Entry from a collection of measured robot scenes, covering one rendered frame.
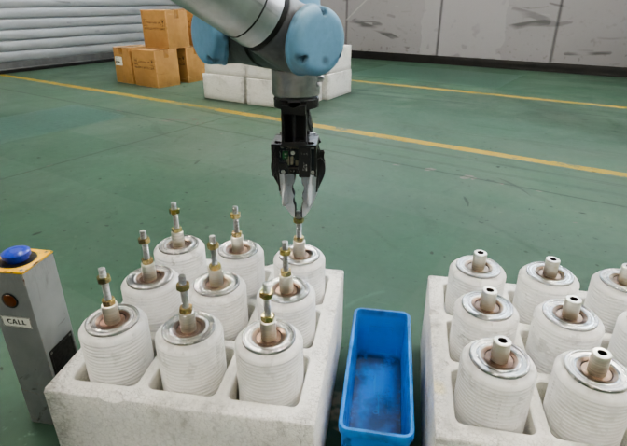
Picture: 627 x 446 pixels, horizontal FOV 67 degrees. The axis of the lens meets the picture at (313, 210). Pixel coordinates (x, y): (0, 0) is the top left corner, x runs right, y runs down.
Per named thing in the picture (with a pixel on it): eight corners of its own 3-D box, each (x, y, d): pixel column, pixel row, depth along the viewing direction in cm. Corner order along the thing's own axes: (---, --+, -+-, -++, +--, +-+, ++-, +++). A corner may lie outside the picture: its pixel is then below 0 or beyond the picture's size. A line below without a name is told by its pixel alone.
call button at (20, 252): (20, 270, 71) (17, 257, 70) (-3, 267, 72) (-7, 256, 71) (38, 257, 75) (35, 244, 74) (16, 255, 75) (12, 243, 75)
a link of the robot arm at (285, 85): (274, 65, 76) (325, 65, 75) (275, 94, 78) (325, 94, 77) (267, 72, 69) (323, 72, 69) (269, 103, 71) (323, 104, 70)
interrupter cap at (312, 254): (286, 243, 92) (286, 241, 91) (324, 249, 90) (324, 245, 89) (272, 263, 85) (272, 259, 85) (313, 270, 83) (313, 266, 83)
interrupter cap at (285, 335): (230, 345, 65) (229, 341, 65) (261, 315, 71) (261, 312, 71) (276, 364, 62) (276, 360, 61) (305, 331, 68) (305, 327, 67)
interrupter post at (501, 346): (509, 368, 61) (514, 347, 60) (490, 365, 61) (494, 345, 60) (507, 355, 63) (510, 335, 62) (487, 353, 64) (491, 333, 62)
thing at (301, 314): (279, 405, 78) (275, 314, 71) (252, 370, 85) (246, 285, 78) (326, 381, 83) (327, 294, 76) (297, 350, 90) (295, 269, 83)
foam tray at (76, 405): (313, 515, 68) (314, 425, 61) (68, 476, 74) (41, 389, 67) (341, 340, 103) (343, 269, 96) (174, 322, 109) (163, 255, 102)
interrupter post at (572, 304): (579, 323, 69) (585, 304, 68) (563, 321, 70) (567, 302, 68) (575, 313, 72) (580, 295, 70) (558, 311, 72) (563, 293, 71)
